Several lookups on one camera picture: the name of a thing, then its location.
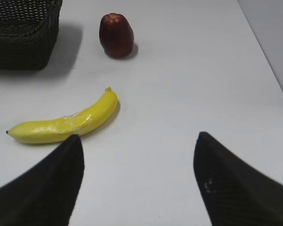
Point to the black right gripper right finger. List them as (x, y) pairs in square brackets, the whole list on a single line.
[(234, 193)]

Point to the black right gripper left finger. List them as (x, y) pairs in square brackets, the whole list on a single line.
[(46, 194)]

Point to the black wicker basket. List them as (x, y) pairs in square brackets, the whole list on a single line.
[(28, 33)]

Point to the dark red apple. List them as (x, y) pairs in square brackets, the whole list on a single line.
[(116, 35)]

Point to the yellow banana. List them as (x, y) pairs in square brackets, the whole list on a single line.
[(56, 130)]

